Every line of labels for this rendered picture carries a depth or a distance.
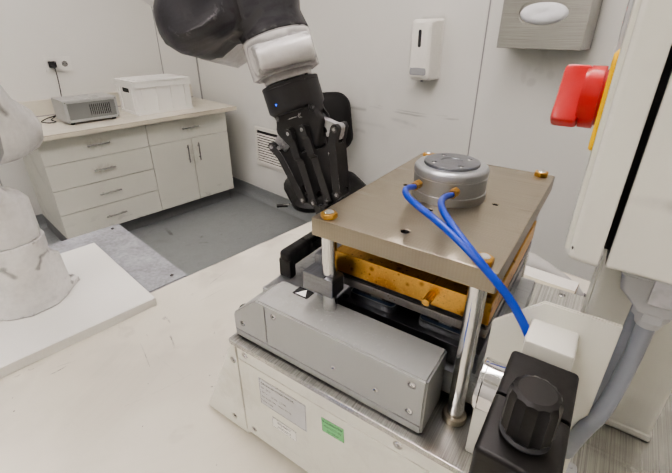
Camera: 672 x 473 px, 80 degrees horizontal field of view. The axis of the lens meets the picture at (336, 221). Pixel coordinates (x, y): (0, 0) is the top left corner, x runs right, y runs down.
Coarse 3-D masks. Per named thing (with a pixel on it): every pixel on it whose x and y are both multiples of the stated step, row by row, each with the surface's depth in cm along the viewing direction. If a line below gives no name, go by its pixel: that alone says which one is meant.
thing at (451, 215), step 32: (416, 160) 56; (448, 160) 44; (480, 160) 44; (384, 192) 46; (416, 192) 44; (448, 192) 41; (480, 192) 42; (512, 192) 46; (544, 192) 46; (320, 224) 39; (352, 224) 38; (384, 224) 38; (416, 224) 38; (448, 224) 31; (480, 224) 38; (512, 224) 38; (384, 256) 36; (416, 256) 34; (448, 256) 33; (480, 256) 29; (512, 256) 35; (480, 288) 32
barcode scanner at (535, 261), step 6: (528, 258) 87; (534, 258) 87; (540, 258) 87; (528, 264) 87; (534, 264) 86; (540, 264) 86; (546, 264) 86; (546, 270) 85; (552, 270) 85; (558, 270) 85; (564, 276) 84; (582, 294) 83
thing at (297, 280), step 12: (300, 264) 58; (300, 276) 55; (264, 288) 53; (516, 288) 53; (528, 288) 53; (516, 300) 50; (528, 300) 52; (444, 372) 40; (444, 384) 41; (468, 396) 40
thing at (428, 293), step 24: (528, 240) 48; (360, 264) 43; (384, 264) 41; (360, 288) 44; (384, 288) 42; (408, 288) 40; (432, 288) 38; (456, 288) 38; (432, 312) 40; (456, 312) 38; (480, 336) 37
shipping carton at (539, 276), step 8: (528, 272) 80; (536, 272) 80; (544, 272) 80; (536, 280) 77; (544, 280) 77; (552, 280) 77; (560, 280) 77; (568, 280) 77; (560, 288) 75; (568, 288) 75; (576, 288) 75
